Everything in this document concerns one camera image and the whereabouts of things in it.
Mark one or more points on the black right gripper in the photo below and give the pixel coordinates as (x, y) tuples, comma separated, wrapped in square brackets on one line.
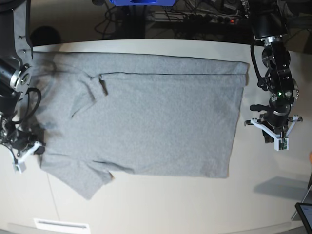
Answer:
[(21, 141)]

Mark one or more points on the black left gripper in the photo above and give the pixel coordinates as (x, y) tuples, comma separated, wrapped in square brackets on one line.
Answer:
[(275, 116)]

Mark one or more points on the grey T-shirt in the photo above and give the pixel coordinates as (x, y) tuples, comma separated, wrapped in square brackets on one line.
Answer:
[(140, 114)]

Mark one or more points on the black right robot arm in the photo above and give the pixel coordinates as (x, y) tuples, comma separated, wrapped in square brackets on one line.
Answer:
[(16, 55)]

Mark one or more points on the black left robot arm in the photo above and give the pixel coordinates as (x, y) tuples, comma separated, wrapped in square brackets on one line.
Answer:
[(271, 61)]

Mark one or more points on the white label strip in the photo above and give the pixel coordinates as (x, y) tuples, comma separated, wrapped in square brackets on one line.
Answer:
[(38, 221)]

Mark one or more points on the black power strip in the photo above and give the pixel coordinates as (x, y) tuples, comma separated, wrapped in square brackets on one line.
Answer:
[(210, 18)]

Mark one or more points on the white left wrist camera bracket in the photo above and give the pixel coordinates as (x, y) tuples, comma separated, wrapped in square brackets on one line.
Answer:
[(280, 135)]

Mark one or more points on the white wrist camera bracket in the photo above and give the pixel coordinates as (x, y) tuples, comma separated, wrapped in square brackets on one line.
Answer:
[(280, 135), (20, 158)]

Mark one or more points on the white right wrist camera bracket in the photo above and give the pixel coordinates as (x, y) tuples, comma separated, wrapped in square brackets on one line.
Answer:
[(20, 158)]

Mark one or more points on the tablet with dark frame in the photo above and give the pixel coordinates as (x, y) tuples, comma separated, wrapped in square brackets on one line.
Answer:
[(305, 212)]

